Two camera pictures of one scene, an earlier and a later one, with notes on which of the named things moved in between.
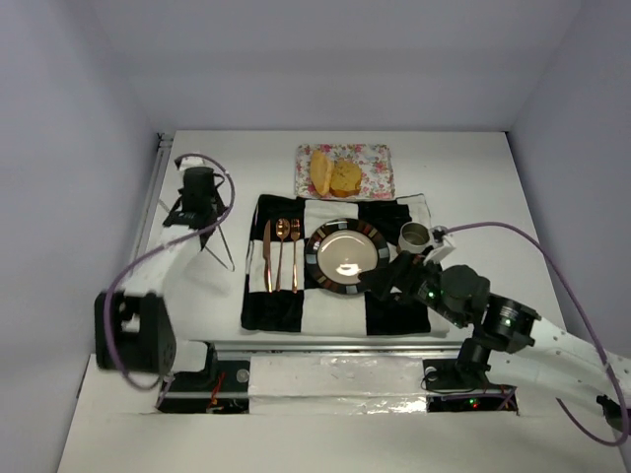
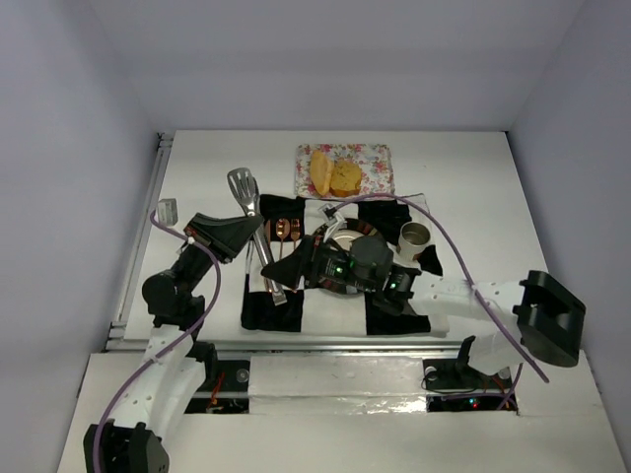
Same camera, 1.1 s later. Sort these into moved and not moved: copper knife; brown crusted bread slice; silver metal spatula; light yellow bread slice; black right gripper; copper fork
Moved: silver metal spatula; black right gripper
Not moved: brown crusted bread slice; copper fork; copper knife; light yellow bread slice
